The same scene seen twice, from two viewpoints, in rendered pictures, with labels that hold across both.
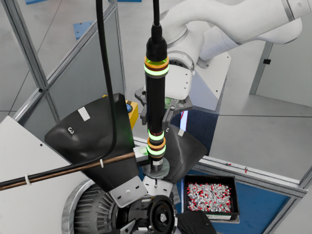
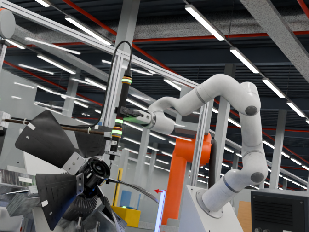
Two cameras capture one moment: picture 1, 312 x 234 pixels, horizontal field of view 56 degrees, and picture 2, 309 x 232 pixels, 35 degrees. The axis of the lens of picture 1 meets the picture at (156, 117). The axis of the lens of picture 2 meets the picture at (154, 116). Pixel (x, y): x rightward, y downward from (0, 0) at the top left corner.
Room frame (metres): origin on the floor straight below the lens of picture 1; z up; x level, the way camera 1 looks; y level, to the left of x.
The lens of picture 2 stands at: (-1.41, -1.31, 1.08)
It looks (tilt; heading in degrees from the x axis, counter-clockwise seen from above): 11 degrees up; 32
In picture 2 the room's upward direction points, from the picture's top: 10 degrees clockwise
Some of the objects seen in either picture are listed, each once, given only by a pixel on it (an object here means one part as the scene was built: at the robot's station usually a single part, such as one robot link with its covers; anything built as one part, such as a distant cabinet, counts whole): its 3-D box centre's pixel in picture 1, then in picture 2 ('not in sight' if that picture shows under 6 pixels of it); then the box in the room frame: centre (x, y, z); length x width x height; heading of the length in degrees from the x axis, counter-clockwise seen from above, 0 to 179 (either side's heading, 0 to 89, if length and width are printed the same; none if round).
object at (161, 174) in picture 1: (152, 159); (112, 144); (0.41, 0.01, 1.35); 0.09 x 0.07 x 0.10; 107
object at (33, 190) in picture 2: not in sight; (34, 190); (0.09, 0.12, 1.08); 0.07 x 0.04 x 0.06; 172
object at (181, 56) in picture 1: (177, 68); (148, 119); (0.58, -0.05, 1.51); 0.09 x 0.03 x 0.08; 72
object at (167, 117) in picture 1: (172, 116); (128, 111); (0.42, -0.04, 1.51); 0.07 x 0.03 x 0.03; 162
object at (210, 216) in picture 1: (209, 197); not in sight; (0.55, -0.22, 0.85); 0.22 x 0.17 x 0.07; 87
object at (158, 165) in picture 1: (156, 119); (120, 111); (0.41, 0.00, 1.50); 0.04 x 0.04 x 0.46
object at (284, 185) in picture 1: (201, 163); not in sight; (0.73, -0.21, 0.82); 0.90 x 0.04 x 0.08; 72
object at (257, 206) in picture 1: (193, 198); not in sight; (0.73, -0.21, 0.45); 0.82 x 0.01 x 0.66; 72
